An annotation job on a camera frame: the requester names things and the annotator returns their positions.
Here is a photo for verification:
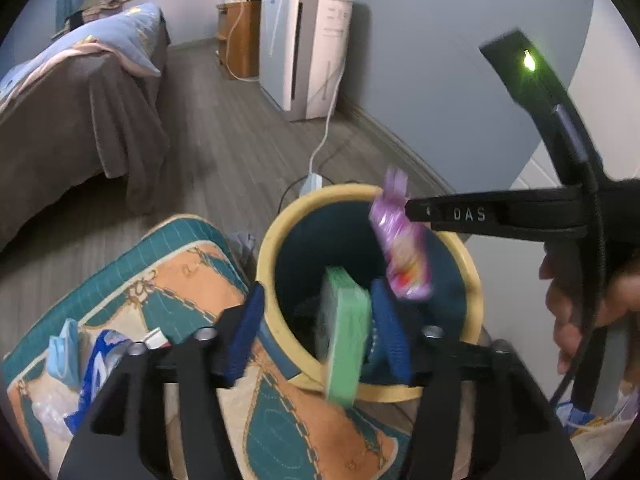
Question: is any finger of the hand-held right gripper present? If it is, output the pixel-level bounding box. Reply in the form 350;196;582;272
404;187;591;242

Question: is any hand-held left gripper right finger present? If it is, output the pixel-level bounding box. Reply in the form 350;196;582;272
370;280;586;480

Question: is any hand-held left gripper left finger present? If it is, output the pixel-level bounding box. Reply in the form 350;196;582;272
56;282;266;480

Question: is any green box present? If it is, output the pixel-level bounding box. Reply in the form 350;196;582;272
315;266;373;406

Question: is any purple snack packet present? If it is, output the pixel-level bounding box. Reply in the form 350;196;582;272
369;167;435;302

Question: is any red and white paper cup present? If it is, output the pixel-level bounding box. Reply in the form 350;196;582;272
142;327;173;351

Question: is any yellow rimmed teal trash bin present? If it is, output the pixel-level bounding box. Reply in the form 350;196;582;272
255;183;485;403

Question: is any blue and white foil packet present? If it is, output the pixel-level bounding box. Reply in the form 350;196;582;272
65;329;136;433

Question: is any blue face mask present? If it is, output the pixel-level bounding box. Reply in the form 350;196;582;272
47;319;83;391

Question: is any clear plastic bag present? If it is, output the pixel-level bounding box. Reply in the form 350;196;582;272
30;390;81;441

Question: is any person's right hand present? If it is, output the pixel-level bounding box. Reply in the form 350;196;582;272
539;254;640;377

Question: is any grey cloth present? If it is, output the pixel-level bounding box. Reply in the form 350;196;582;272
230;230;258;266

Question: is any teal and orange patterned cushion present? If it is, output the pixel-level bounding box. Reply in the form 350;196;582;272
2;215;401;480

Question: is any white power strip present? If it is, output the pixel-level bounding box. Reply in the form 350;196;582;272
299;172;325;198

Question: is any white plastic bag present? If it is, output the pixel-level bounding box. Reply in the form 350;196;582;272
555;385;636;480

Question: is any white air purifier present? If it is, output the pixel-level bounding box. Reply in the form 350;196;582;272
258;0;355;122

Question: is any bed with brown cover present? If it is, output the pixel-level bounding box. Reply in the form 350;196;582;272
0;10;173;256

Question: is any wooden cabinet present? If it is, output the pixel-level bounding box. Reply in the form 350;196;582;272
216;0;262;80

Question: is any light blue printed blanket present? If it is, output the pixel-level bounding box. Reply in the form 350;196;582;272
0;2;166;111

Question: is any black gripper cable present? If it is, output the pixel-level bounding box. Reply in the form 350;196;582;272
549;157;608;406

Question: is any black floor cable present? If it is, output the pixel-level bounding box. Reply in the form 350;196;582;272
277;145;361;211

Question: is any white power cable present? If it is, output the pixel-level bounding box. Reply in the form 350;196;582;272
307;57;351;177

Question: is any white cable at wooden cabinet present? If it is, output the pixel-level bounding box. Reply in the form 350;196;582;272
225;0;261;82

